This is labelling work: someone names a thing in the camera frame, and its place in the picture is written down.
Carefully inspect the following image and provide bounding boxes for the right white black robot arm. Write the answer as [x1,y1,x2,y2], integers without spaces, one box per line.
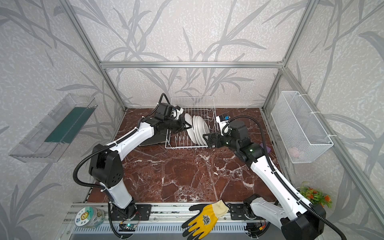
[201,115,347,240]

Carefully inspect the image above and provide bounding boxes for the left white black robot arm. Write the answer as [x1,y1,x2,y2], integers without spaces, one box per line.
[73,101,190,219]

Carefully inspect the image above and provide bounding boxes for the purple pink brush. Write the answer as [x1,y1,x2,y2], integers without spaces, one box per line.
[260,143,270,152]

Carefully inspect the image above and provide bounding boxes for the pink object in basket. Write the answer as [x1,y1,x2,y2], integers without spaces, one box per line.
[288,147,303,159]

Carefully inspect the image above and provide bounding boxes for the yellow black work glove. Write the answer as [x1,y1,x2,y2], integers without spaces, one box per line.
[182,200,229,240]

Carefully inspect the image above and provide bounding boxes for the artificial flower plant pot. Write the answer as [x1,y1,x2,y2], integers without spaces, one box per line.
[299,182,333,209]

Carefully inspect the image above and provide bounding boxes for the green circuit board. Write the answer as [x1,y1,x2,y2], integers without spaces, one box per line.
[119,222,139,233]

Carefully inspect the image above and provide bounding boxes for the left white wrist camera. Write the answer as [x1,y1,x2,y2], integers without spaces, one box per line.
[171,106,184,120]

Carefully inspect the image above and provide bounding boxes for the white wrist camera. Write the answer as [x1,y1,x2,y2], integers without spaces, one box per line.
[171,106,184,120]
[216,114,230,136]

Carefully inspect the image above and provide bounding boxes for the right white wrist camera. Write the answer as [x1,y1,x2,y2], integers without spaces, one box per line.
[216,114,230,136]

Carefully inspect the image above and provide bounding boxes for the white wire dish rack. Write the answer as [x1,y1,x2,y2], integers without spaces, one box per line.
[165,96,219,150]

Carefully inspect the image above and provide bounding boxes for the white wire mesh wall basket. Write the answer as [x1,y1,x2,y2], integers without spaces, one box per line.
[271,91,334,164]

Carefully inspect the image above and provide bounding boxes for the clear acrylic wall shelf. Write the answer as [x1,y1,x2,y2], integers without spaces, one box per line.
[9,94,98,163]

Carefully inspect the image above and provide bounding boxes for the aluminium mounting rail base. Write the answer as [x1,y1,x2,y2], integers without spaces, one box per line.
[56,203,284,240]

